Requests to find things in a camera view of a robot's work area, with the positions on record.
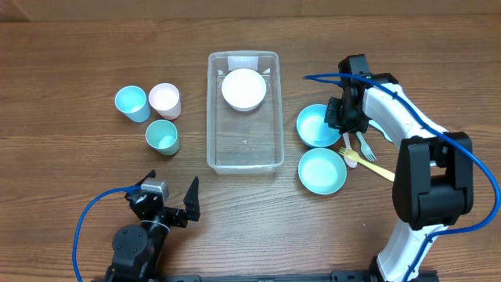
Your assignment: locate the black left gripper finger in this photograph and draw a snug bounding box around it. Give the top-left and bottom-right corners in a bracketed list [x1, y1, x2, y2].
[135, 170, 156, 186]
[183, 176, 200, 222]

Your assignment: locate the blue plastic bowl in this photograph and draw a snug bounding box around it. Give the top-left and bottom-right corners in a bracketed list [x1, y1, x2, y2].
[296, 104, 341, 147]

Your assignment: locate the green plastic bowl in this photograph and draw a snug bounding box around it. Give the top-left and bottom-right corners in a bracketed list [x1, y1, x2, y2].
[297, 148, 348, 195]

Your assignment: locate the blue plastic cup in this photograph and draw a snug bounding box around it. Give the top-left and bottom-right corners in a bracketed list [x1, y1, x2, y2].
[114, 85, 150, 123]

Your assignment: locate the pink plastic cup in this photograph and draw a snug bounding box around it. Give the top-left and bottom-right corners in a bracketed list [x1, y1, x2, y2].
[149, 83, 182, 120]

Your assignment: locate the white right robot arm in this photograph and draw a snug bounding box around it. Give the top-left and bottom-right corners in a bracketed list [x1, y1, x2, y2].
[325, 54, 474, 282]

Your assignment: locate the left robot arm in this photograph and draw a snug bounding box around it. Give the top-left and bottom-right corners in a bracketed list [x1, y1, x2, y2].
[104, 171, 200, 281]

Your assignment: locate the clear plastic container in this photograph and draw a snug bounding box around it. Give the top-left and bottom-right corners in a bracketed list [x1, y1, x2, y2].
[207, 50, 284, 175]

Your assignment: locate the blue plastic fork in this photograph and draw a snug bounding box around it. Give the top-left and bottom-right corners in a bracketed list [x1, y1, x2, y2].
[369, 120, 392, 143]

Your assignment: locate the green plastic fork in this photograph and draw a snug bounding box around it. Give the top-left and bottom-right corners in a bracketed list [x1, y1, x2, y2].
[355, 132, 376, 162]

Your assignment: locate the green plastic cup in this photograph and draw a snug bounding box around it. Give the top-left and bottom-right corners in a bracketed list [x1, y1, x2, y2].
[146, 120, 180, 155]

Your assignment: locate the yellow plastic fork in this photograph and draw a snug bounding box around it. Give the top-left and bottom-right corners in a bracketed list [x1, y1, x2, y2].
[338, 147, 395, 182]

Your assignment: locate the white plastic spoon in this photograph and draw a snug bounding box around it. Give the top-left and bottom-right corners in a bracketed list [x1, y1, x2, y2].
[343, 133, 357, 168]

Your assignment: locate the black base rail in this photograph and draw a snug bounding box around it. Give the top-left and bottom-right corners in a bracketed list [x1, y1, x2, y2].
[92, 269, 439, 282]

